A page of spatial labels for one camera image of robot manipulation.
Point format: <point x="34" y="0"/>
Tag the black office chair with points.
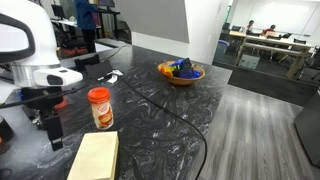
<point x="299" y="41"/>

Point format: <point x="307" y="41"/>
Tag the dark floor mat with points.
<point x="266" y="86"/>

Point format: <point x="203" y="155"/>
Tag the black cabinet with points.
<point x="308" y="128"/>

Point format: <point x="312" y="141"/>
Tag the seated person dark hair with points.
<point x="250" y="26"/>

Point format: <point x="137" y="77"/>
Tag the white paper scrap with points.
<point x="113" y="78"/>

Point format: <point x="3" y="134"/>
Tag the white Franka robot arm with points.
<point x="30" y="40"/>

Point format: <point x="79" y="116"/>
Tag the brown wooden bowl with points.
<point x="181" y="81"/>

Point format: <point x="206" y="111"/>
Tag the creamer bottle with orange lid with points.
<point x="101" y="110"/>

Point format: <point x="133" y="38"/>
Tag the standing person in blue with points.
<point x="86" y="20"/>

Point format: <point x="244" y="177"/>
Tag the pale yellow wooden block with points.
<point x="96" y="156"/>

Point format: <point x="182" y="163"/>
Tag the black standing desk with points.
<point x="110" y="16"/>

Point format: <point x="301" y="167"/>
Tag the blue trash bin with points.
<point x="221" y="50"/>

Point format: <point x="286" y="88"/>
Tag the black computer monitor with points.
<point x="58" y="10"/>

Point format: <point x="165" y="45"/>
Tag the black flat tablet device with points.
<point x="99" y="70"/>

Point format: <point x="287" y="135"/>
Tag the seated person red shirt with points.
<point x="269" y="30"/>

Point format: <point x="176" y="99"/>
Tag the long wooden meeting table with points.
<point x="270" y="48"/>

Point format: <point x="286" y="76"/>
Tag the black can opener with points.
<point x="35" y="119"/>

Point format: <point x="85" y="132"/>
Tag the orange toy piece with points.
<point x="163" y="70"/>

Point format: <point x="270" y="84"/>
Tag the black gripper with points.
<point x="40" y="98"/>

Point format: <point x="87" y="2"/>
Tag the black box stand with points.
<point x="87" y="60"/>

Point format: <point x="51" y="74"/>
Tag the yellow toy piece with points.
<point x="169" y="70"/>

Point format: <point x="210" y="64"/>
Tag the black toy block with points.
<point x="185" y="66"/>

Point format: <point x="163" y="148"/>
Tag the translucent storage box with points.
<point x="249" y="61"/>

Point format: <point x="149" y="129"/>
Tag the light blue toy piece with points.
<point x="177" y="62"/>

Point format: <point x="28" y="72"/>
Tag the dark blue toy piece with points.
<point x="195" y="74"/>

